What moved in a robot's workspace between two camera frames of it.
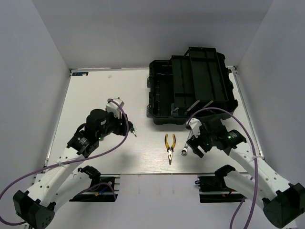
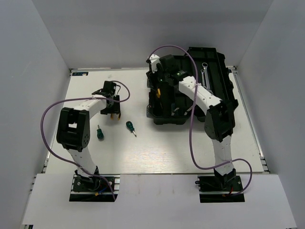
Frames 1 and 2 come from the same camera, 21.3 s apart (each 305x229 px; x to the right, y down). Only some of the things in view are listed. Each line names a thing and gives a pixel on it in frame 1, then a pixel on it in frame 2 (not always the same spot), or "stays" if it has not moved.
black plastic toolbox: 177,87 stays
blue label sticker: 80,73 stays
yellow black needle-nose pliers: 169,150 -> 158,94
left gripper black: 121,128 -> 115,109
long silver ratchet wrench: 184,150 -> 205,65
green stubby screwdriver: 132,130 stays
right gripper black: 194,142 -> 153,83
